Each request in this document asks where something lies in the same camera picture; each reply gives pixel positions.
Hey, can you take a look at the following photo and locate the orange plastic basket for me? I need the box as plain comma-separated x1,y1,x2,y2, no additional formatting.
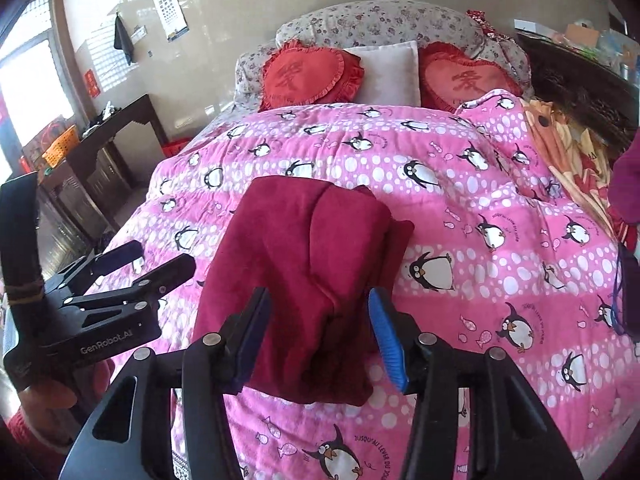
42,125,80,168

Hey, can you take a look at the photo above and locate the eye chart wall poster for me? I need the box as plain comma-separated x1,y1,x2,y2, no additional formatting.
153,0,189,42

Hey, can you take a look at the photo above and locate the purple fleece sleeve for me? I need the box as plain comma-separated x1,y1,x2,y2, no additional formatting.
608,132,640,224

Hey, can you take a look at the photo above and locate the dark carved wooden cabinet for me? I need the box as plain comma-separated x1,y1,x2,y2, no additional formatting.
518,32,639,153

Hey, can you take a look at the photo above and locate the orange cartoon blanket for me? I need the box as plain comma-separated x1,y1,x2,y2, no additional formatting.
522,99,639,252

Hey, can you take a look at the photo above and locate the red heart cushion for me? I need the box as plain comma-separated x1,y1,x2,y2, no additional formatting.
418,42,523,112
259,40,364,112

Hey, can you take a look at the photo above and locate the white pillow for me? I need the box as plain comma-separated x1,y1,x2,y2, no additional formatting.
346,41,421,106

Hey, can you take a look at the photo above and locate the left red heart cushion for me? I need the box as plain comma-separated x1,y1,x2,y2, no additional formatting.
259,40,364,112

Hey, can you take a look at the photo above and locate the floral padded headboard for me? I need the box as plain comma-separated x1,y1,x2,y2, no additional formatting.
233,0,534,110

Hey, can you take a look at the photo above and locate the right red heart cushion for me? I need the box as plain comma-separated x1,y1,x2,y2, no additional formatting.
418,42,523,112

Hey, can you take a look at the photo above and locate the dark red fleece garment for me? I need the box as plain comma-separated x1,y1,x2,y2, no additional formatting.
192,176,414,406

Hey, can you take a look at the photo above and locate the left hand on gripper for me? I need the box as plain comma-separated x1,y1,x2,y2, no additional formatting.
18,360,115,441

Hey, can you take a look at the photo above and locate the dark wooden desk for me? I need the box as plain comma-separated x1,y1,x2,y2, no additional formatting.
34,93,170,281

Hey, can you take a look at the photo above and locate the pink penguin quilt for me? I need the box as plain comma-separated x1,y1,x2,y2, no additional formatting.
96,92,639,479

